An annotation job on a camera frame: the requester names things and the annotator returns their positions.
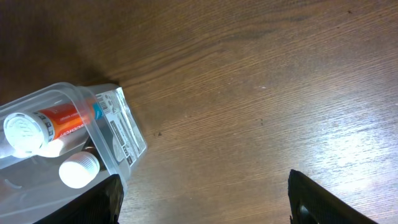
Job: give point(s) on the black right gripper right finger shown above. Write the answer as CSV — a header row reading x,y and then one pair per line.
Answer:
x,y
311,203

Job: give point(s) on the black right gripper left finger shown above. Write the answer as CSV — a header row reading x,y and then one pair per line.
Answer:
x,y
99,205

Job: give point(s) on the dark bottle white cap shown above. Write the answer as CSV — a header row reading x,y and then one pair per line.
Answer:
x,y
80,168

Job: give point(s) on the orange tube white cap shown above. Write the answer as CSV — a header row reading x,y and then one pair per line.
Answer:
x,y
30,132

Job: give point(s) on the clear plastic container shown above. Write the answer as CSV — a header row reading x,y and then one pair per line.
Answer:
x,y
31,187

